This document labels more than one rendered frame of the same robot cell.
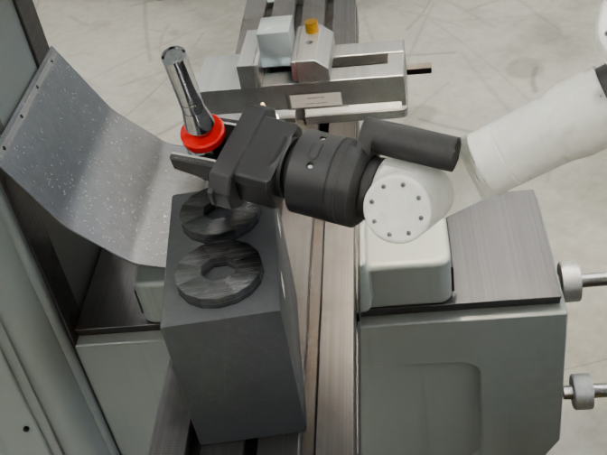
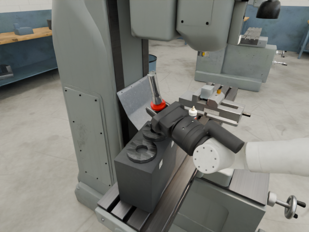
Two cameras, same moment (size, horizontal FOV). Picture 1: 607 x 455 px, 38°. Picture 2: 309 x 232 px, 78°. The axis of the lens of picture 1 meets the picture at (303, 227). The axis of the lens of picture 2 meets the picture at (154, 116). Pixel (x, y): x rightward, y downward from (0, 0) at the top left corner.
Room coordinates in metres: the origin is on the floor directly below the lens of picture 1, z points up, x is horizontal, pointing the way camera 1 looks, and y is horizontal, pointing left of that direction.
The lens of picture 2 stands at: (0.32, -0.09, 1.50)
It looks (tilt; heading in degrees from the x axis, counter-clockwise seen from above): 33 degrees down; 22
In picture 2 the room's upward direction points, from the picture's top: straight up
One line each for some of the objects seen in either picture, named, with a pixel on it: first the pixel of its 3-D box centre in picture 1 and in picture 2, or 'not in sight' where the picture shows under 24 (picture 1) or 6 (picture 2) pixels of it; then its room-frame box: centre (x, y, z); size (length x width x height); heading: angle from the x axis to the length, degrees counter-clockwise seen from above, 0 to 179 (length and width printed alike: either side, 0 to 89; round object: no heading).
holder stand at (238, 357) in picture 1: (237, 305); (149, 161); (0.74, 0.09, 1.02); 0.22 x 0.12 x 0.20; 177
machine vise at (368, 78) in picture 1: (301, 72); (210, 102); (1.32, -0.04, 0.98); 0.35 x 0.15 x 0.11; 78
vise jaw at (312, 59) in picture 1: (313, 52); (216, 98); (1.32, -0.07, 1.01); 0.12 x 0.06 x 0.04; 168
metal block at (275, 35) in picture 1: (277, 41); (207, 91); (1.33, -0.01, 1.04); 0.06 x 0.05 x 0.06; 168
